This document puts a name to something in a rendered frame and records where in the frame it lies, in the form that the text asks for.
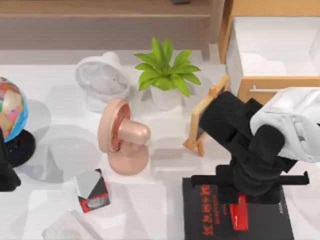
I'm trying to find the pale wooden drawer front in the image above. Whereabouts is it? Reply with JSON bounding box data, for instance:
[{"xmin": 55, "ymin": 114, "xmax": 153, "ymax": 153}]
[{"xmin": 236, "ymin": 75, "xmax": 320, "ymax": 106}]

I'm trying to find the green plant in white pot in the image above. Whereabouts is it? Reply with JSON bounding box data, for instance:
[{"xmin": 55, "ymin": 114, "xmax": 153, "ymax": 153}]
[{"xmin": 133, "ymin": 37, "xmax": 202, "ymax": 111}]

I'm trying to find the white desk fan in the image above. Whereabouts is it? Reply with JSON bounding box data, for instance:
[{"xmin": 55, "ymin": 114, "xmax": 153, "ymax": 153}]
[{"xmin": 74, "ymin": 51, "xmax": 132, "ymax": 113}]

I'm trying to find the black book with red lettering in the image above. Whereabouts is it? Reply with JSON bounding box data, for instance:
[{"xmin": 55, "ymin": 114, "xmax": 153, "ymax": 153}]
[{"xmin": 181, "ymin": 176, "xmax": 295, "ymax": 240}]

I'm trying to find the pale wooden cabinet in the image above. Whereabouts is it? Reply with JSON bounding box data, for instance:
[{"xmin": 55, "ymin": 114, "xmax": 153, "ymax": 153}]
[{"xmin": 216, "ymin": 0, "xmax": 320, "ymax": 76}]

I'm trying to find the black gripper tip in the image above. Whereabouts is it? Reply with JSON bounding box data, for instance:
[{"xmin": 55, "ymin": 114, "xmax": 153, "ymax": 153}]
[{"xmin": 0, "ymin": 127, "xmax": 22, "ymax": 193}]

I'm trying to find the brown wooden shelf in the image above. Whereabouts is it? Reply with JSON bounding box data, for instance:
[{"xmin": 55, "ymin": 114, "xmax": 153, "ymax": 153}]
[{"xmin": 0, "ymin": 0, "xmax": 226, "ymax": 61}]

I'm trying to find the clear grey box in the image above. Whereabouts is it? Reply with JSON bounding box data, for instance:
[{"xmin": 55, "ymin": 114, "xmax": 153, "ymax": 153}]
[{"xmin": 41, "ymin": 209, "xmax": 106, "ymax": 240}]

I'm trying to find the colourful globe on black stand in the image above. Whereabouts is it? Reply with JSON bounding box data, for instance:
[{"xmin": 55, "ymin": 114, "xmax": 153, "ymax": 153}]
[{"xmin": 0, "ymin": 76, "xmax": 37, "ymax": 168}]

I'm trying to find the pink desk fan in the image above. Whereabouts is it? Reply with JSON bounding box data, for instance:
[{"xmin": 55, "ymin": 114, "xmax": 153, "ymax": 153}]
[{"xmin": 97, "ymin": 97, "xmax": 152, "ymax": 176}]

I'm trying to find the metal drawer handle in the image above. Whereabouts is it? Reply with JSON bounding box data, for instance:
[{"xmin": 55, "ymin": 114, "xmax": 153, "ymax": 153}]
[{"xmin": 250, "ymin": 85, "xmax": 286, "ymax": 94}]

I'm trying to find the red and black box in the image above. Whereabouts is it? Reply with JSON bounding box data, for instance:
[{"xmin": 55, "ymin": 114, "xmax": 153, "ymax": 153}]
[{"xmin": 74, "ymin": 168, "xmax": 111, "ymax": 214}]

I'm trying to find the wooden framed blackboard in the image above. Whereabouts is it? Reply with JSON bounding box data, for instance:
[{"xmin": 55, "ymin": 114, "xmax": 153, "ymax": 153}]
[{"xmin": 182, "ymin": 74, "xmax": 231, "ymax": 157}]

